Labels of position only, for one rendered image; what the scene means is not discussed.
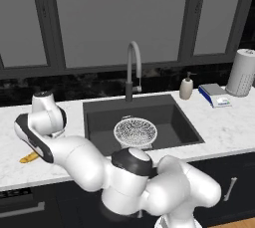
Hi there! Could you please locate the silver cupboard door handle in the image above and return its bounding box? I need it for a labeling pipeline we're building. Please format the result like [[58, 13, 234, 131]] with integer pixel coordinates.
[[223, 176, 239, 203]]

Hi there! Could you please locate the dark cupboard door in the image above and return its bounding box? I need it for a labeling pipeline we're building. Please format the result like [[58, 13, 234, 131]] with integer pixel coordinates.
[[187, 151, 255, 228]]

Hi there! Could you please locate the silver dishwasher handle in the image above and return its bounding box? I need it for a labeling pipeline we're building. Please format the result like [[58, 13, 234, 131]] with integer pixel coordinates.
[[0, 201, 46, 220]]

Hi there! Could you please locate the black dishwasher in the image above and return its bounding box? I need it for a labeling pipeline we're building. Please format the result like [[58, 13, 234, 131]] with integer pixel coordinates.
[[0, 185, 65, 228]]

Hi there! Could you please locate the white mesh colander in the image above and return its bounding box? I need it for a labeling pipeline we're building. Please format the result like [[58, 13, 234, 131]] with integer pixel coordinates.
[[113, 115, 159, 150]]

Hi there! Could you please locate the dark grey sink basin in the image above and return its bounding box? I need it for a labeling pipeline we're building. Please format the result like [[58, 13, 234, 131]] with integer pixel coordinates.
[[82, 94, 205, 157]]

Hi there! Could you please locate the white paper towel roll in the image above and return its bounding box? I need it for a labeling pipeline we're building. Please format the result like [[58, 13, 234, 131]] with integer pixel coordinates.
[[225, 48, 255, 99]]

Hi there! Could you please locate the dark framed window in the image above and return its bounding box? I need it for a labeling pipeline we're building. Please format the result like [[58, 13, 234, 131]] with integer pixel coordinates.
[[0, 0, 255, 81]]

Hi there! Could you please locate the beige soap dispenser bottle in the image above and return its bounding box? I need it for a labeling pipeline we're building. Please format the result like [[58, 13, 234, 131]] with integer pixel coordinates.
[[178, 71, 197, 102]]

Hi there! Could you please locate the dark under-sink cupboard front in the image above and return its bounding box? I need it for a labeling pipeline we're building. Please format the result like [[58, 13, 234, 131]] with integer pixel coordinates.
[[54, 179, 160, 228]]

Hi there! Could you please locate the grey arched sink faucet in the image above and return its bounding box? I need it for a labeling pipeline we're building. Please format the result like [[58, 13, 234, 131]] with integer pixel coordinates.
[[125, 40, 143, 104]]

